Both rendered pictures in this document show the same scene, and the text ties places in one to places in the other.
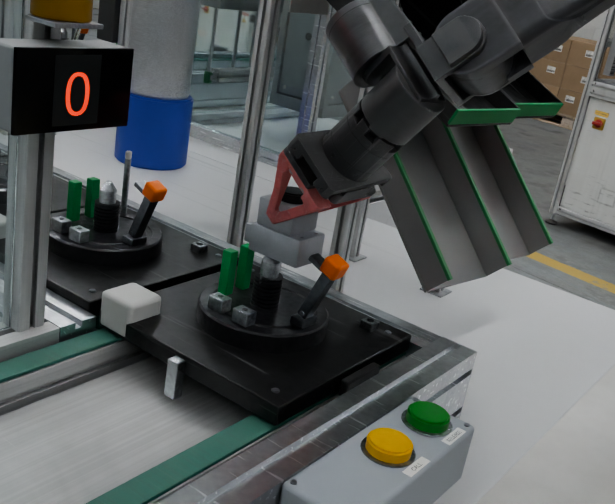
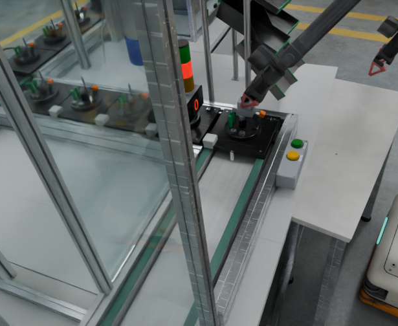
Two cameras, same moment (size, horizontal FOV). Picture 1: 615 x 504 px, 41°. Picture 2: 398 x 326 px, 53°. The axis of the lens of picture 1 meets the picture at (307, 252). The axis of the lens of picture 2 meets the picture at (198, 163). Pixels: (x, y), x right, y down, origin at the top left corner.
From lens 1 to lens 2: 0.79 m
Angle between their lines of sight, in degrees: 23
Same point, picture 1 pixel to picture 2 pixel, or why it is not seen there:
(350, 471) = (287, 165)
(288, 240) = (248, 111)
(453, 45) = (287, 62)
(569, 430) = (325, 121)
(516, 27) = (301, 53)
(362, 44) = (260, 63)
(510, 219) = not seen: hidden behind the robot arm
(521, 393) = (309, 114)
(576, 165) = not seen: outside the picture
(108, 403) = (219, 167)
